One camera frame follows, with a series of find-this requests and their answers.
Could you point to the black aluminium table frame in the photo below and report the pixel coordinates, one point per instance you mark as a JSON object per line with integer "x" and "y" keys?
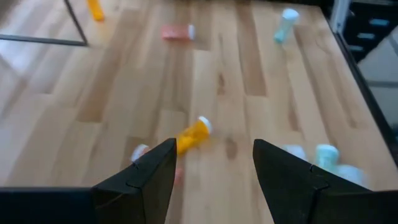
{"x": 361, "y": 77}

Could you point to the silver aluminium extrusion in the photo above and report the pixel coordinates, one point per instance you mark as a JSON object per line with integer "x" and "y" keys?
{"x": 339, "y": 15}

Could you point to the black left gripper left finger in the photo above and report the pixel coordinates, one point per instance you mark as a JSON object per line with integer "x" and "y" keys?
{"x": 143, "y": 193}

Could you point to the orange pill bottle white cap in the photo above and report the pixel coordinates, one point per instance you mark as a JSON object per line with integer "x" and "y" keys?
{"x": 194, "y": 135}
{"x": 95, "y": 11}

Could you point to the teal pill bottle white cap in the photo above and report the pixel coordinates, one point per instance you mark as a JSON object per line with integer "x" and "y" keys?
{"x": 326, "y": 155}
{"x": 284, "y": 28}

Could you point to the pink pill bottle white cap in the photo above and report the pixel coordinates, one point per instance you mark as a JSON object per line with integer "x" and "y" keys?
{"x": 175, "y": 32}
{"x": 140, "y": 152}

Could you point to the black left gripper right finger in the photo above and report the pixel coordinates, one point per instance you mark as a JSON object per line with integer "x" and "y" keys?
{"x": 298, "y": 193}

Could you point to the black rack with blue labels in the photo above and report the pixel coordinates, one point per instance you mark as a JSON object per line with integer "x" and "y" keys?
{"x": 385, "y": 34}

